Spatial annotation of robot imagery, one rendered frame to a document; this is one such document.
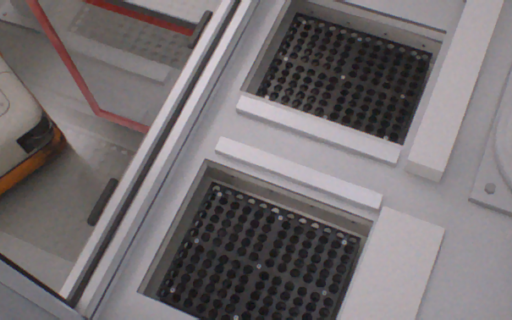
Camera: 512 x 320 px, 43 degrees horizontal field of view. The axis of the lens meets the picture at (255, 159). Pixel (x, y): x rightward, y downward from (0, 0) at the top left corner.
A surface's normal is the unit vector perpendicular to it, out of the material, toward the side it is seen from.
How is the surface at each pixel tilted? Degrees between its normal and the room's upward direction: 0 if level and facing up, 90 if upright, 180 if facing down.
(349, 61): 0
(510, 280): 0
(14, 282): 90
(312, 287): 0
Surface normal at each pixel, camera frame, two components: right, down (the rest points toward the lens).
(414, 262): -0.07, -0.43
